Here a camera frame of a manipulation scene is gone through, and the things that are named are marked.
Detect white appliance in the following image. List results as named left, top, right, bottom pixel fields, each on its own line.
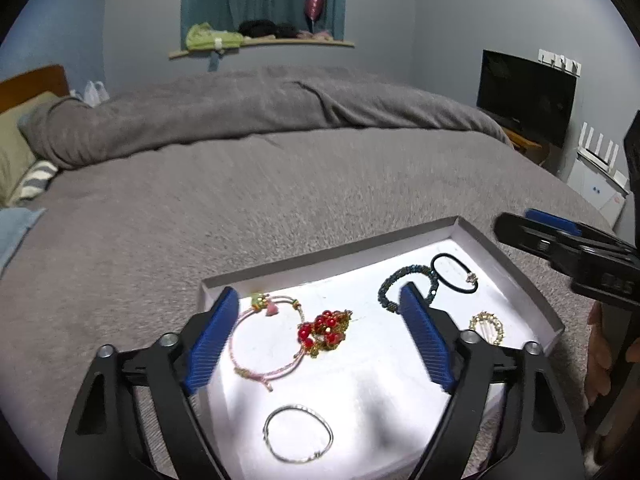
left=567, top=152, right=631, bottom=226

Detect white plastic bag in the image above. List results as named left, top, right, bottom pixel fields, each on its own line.
left=82, top=80, right=110, bottom=107

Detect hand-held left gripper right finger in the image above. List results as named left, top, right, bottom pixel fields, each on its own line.
left=398, top=282, right=586, bottom=480

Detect black hair tie with charm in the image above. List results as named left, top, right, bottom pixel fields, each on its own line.
left=430, top=252, right=480, bottom=295

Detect white wall hooks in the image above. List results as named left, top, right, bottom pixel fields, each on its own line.
left=537, top=48, right=582, bottom=77

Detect olive pillow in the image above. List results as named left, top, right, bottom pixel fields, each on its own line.
left=0, top=91, right=61, bottom=208

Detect green cloth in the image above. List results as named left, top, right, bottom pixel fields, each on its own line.
left=186, top=22, right=244, bottom=52

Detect folded grey duvet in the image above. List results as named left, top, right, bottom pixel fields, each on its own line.
left=19, top=64, right=513, bottom=171

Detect gold chain bracelet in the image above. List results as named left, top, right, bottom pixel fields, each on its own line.
left=469, top=311, right=505, bottom=347

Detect red bead bracelet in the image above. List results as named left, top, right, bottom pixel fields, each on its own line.
left=296, top=309, right=353, bottom=359

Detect blue bead bracelet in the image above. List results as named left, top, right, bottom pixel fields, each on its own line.
left=377, top=263, right=440, bottom=315

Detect wooden television stand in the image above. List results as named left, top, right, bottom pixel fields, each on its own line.
left=500, top=126, right=543, bottom=163

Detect wooden headboard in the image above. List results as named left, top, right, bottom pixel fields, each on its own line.
left=0, top=64, right=70, bottom=113

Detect pink cord bracelet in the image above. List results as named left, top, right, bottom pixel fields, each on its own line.
left=230, top=292, right=307, bottom=393

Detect grey bed cover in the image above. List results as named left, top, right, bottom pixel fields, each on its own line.
left=0, top=127, right=616, bottom=480

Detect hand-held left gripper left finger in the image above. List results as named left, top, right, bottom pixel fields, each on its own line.
left=57, top=286, right=241, bottom=480

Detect striped pillow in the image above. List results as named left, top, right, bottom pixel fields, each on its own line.
left=10, top=160, right=60, bottom=206

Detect person's right hand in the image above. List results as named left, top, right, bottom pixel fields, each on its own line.
left=584, top=302, right=613, bottom=406

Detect white router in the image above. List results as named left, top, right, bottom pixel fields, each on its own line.
left=577, top=121, right=628, bottom=176

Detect blue pillow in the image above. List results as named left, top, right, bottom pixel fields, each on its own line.
left=0, top=207, right=46, bottom=276

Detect pink glass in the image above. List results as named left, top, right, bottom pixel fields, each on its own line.
left=306, top=0, right=326, bottom=33

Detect window sill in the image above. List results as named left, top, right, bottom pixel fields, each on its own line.
left=168, top=39, right=356, bottom=60

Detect black cloth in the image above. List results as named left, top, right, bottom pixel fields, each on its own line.
left=237, top=19, right=301, bottom=40

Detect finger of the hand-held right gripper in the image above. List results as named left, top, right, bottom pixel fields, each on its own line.
left=494, top=212, right=566, bottom=261
left=525, top=208, right=636, bottom=256

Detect grey cardboard box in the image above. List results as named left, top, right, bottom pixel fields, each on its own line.
left=197, top=216, right=566, bottom=480

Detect black television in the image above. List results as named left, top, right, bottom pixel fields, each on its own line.
left=476, top=50, right=578, bottom=148

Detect silver bangle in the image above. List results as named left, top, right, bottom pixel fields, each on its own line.
left=262, top=404, right=335, bottom=463

